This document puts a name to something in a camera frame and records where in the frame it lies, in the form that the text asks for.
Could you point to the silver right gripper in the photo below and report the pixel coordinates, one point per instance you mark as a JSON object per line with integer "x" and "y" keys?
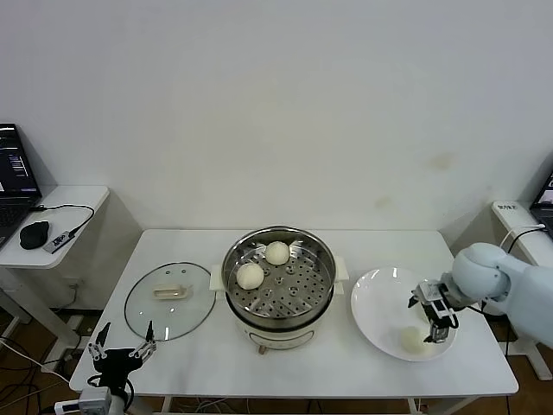
{"x": 438, "y": 298}

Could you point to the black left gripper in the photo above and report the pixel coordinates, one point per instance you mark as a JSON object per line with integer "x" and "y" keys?
{"x": 116, "y": 365}

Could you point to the white steamed baozi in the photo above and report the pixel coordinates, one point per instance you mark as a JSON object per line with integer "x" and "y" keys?
{"x": 250, "y": 276}
{"x": 276, "y": 253}
{"x": 415, "y": 341}
{"x": 422, "y": 321}

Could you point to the round glass pot lid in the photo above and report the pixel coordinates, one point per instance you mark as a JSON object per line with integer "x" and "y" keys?
{"x": 181, "y": 311}

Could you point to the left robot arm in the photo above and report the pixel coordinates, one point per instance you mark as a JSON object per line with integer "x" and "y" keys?
{"x": 118, "y": 404}

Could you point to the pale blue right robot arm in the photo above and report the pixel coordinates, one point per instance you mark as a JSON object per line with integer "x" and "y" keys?
{"x": 510, "y": 285}

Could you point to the stainless steel steamer basket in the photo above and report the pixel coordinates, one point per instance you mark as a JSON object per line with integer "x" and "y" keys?
{"x": 294, "y": 294}

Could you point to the white round plate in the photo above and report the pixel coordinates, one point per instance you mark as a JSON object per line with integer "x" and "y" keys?
{"x": 380, "y": 302}

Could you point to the white side table with label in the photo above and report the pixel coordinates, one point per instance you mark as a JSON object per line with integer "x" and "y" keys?
{"x": 505, "y": 216}

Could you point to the silver portable drive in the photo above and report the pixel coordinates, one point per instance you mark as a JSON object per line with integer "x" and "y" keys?
{"x": 57, "y": 242}

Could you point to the printed white label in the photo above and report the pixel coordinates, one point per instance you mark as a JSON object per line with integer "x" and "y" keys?
{"x": 507, "y": 206}

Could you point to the black computer mouse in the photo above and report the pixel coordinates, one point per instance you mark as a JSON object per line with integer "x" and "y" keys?
{"x": 33, "y": 234}

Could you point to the cream electric cooking pot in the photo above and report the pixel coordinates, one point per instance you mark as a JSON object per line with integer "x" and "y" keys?
{"x": 276, "y": 335}

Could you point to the white side table with mouse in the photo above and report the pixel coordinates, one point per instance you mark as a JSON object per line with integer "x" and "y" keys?
{"x": 73, "y": 199}

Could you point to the dark laptop with video window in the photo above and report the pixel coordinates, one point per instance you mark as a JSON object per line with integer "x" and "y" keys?
{"x": 545, "y": 203}

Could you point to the black laptop with dark screen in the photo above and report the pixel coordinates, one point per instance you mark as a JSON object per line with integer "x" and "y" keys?
{"x": 15, "y": 173}

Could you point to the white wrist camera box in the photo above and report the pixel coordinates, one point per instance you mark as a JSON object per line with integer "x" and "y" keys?
{"x": 95, "y": 400}

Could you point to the white wall socket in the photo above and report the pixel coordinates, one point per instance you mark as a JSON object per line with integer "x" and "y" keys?
{"x": 74, "y": 284}

